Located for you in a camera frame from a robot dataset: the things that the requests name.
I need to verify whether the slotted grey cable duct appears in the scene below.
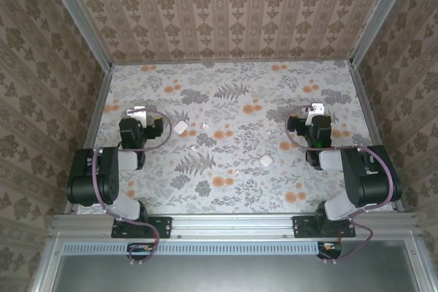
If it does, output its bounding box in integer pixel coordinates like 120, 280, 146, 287
63, 241, 343, 257

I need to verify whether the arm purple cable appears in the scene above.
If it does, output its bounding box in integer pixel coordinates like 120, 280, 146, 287
91, 107, 174, 265
285, 105, 394, 265

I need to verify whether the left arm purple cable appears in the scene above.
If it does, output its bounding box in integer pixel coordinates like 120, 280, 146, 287
91, 107, 174, 265

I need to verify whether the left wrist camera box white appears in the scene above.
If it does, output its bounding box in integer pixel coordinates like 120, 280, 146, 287
126, 105, 148, 128

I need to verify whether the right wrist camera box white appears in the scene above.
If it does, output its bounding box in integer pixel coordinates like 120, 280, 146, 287
309, 102, 325, 118

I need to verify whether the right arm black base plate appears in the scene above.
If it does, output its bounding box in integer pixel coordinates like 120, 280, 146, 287
292, 215, 357, 239

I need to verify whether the aluminium table side rail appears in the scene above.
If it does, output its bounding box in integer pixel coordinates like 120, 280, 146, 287
64, 66, 112, 214
348, 62, 407, 213

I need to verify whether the aluminium mounting rail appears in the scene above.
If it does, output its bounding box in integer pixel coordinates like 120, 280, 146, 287
51, 212, 419, 238

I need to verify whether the aluminium frame post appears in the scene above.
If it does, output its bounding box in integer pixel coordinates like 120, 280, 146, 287
350, 0, 417, 67
40, 0, 113, 71

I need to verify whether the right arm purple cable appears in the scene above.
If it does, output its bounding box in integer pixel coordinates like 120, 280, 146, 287
285, 105, 394, 265

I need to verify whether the floral patterned table cover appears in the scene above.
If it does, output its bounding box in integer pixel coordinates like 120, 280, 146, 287
77, 60, 398, 214

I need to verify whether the aluminium frame bar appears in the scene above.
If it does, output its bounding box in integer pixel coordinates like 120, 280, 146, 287
403, 237, 433, 292
27, 237, 64, 292

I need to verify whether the black connector board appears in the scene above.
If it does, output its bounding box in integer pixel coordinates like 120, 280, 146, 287
316, 241, 343, 259
127, 242, 160, 261

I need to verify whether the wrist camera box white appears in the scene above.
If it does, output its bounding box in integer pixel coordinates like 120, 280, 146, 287
309, 102, 325, 118
126, 105, 148, 128

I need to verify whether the grey metal sheet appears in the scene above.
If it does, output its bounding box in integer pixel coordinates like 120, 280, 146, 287
51, 241, 422, 292

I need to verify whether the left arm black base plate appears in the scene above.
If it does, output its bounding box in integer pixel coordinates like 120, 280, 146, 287
112, 215, 172, 239

